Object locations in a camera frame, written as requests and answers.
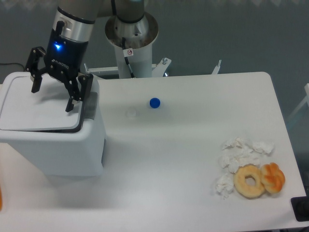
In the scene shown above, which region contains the blue bottle cap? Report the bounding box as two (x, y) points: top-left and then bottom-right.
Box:
(149, 98), (161, 109)

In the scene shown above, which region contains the white table frame bracket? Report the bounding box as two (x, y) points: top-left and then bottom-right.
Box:
(83, 57), (222, 78)

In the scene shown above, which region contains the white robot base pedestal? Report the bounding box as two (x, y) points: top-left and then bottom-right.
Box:
(105, 13), (158, 79)

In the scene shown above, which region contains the white stand at right edge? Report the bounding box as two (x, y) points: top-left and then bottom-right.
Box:
(286, 84), (309, 130)

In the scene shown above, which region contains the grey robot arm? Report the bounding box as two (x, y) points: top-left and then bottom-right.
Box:
(25, 0), (148, 112)

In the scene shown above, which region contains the orange object at left edge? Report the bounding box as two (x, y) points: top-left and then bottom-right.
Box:
(0, 187), (3, 211)

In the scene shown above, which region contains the white trash can lid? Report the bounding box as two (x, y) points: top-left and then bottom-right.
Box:
(0, 72), (82, 131)

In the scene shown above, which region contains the black cable on floor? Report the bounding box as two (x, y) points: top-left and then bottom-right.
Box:
(0, 62), (24, 73)

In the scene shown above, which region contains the large crumpled white tissue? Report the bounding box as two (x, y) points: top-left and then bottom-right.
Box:
(219, 137), (275, 174)

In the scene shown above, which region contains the orange glazed twisted bun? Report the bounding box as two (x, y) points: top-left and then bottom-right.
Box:
(261, 162), (285, 194)

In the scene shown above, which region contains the black device at table edge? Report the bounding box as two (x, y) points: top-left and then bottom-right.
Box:
(291, 196), (309, 222)

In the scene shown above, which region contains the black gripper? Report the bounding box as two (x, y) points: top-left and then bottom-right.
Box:
(25, 33), (94, 112)

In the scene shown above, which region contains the small crumpled white tissue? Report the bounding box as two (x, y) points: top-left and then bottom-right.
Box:
(215, 173), (234, 199)

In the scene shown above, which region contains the plain ring donut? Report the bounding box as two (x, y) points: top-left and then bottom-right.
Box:
(233, 165), (265, 199)

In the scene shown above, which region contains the black cable on pedestal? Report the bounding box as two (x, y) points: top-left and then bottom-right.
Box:
(121, 37), (135, 78)

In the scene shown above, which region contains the white trash can body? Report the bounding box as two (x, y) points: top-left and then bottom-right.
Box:
(0, 80), (106, 176)

